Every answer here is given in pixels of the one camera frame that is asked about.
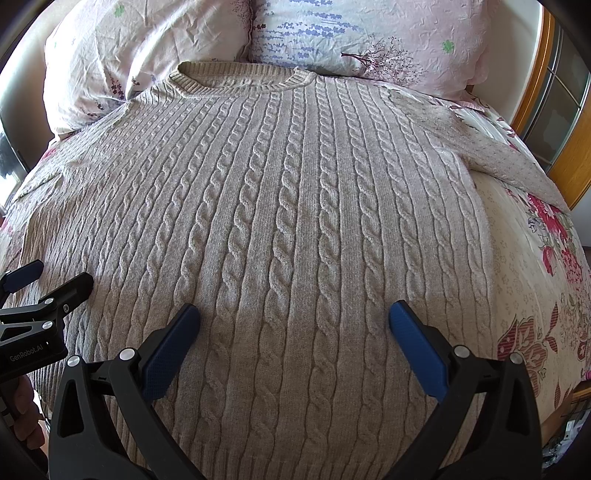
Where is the beige cable-knit sweater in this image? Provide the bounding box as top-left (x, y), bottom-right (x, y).
top-left (1, 62), bottom-right (566, 479)

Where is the person's left hand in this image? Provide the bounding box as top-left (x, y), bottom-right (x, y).
top-left (11, 376), bottom-right (45, 450)

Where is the cream floral bed sheet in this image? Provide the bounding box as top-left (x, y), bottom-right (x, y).
top-left (0, 94), bottom-right (591, 428)

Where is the pink floral left pillow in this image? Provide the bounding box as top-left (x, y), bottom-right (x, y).
top-left (43, 1), bottom-right (252, 138)

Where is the wooden framed glass door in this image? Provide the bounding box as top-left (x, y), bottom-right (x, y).
top-left (512, 9), bottom-right (590, 209)

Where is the pink blue floral right pillow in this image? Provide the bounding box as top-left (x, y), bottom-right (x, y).
top-left (249, 0), bottom-right (499, 101)

